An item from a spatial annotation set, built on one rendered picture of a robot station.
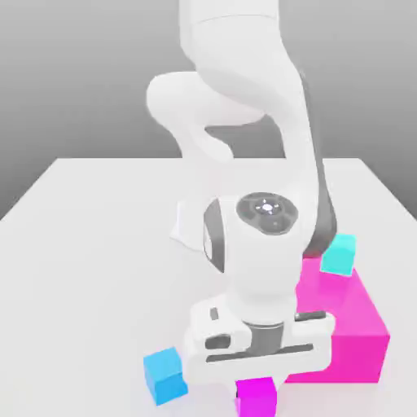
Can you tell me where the small magenta cube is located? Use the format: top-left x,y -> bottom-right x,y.
235,376 -> 279,417

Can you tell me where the large pink box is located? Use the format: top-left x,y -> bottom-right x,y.
283,257 -> 391,384

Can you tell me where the small cyan cube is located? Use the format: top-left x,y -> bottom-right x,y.
319,233 -> 358,277

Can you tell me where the small blue cube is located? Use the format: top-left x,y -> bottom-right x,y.
143,346 -> 189,407

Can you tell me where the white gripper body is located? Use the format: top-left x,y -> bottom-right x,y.
182,313 -> 336,387

